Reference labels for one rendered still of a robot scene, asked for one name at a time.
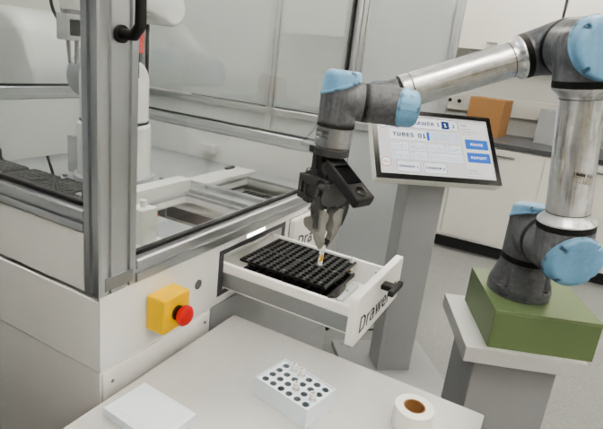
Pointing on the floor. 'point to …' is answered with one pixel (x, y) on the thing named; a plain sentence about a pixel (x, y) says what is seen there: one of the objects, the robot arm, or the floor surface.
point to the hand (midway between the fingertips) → (325, 243)
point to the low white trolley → (342, 411)
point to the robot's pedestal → (499, 375)
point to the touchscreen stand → (398, 326)
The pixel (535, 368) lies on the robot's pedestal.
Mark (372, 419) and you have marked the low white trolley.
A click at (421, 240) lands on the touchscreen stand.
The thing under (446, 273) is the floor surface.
